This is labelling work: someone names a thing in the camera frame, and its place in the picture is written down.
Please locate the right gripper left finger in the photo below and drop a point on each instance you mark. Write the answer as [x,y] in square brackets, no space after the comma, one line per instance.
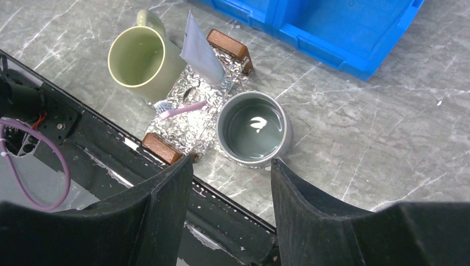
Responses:
[139,226]

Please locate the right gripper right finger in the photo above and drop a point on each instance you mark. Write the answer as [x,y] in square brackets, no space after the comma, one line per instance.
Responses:
[315,228]

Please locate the clear toothbrush holder brown ends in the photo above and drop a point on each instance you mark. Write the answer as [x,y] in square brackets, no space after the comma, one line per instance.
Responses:
[185,122]

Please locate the grey ceramic mug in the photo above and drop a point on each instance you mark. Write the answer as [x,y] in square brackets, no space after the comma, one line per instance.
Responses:
[252,128]

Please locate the light green ceramic mug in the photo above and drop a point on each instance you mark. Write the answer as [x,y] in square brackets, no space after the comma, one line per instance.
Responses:
[143,60]

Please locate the white teal toothpaste tube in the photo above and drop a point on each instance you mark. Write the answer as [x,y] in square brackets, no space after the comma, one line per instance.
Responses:
[199,55]

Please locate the blue three-compartment plastic bin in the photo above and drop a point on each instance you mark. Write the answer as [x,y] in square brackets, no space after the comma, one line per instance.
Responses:
[353,36]

